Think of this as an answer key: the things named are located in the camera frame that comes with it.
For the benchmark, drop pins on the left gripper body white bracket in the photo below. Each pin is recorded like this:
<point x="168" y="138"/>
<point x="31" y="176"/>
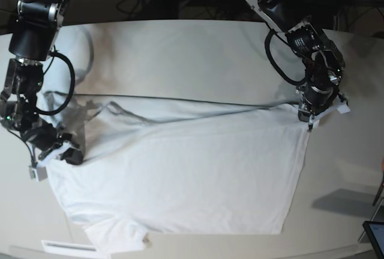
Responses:
<point x="315" y="104"/>

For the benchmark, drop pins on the white label strip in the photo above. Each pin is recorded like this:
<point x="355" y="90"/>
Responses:
<point x="49" y="243"/>

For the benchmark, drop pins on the white T-shirt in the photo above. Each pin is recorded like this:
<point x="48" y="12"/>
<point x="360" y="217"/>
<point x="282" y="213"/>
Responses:
<point x="176" y="167"/>

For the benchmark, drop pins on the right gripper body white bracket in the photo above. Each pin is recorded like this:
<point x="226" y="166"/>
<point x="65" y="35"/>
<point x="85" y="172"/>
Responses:
<point x="48" y="139"/>

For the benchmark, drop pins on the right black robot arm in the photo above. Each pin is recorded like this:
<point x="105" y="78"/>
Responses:
<point x="33" y="42"/>

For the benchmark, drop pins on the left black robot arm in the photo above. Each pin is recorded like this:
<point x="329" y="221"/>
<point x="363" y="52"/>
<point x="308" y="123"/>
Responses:
<point x="291" y="22"/>

